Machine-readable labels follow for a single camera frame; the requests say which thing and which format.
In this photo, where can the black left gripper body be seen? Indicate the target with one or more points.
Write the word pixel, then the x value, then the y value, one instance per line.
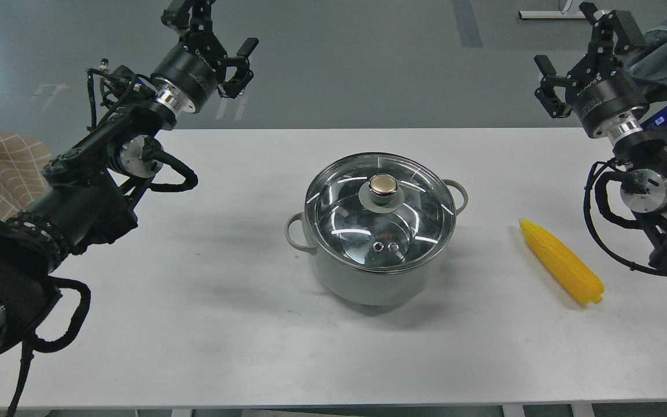
pixel 187 76

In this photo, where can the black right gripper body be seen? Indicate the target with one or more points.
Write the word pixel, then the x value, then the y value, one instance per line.
pixel 602 95

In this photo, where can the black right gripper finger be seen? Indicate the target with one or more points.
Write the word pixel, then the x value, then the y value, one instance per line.
pixel 550 80
pixel 614 36

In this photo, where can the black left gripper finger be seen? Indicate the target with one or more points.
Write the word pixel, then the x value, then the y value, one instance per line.
pixel 233 73
pixel 192 21

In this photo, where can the yellow corn cob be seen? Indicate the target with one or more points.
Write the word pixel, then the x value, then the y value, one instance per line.
pixel 568 270

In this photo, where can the glass pot lid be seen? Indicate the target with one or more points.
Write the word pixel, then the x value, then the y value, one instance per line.
pixel 381 212

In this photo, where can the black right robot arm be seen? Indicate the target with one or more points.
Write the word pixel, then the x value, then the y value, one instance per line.
pixel 630 189

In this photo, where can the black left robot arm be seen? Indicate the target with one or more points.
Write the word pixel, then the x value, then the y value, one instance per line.
pixel 95 186

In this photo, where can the grey steel cooking pot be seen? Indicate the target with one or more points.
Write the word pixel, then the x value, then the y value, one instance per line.
pixel 364 288

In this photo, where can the white table base bar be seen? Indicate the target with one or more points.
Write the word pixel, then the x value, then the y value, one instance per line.
pixel 549 15

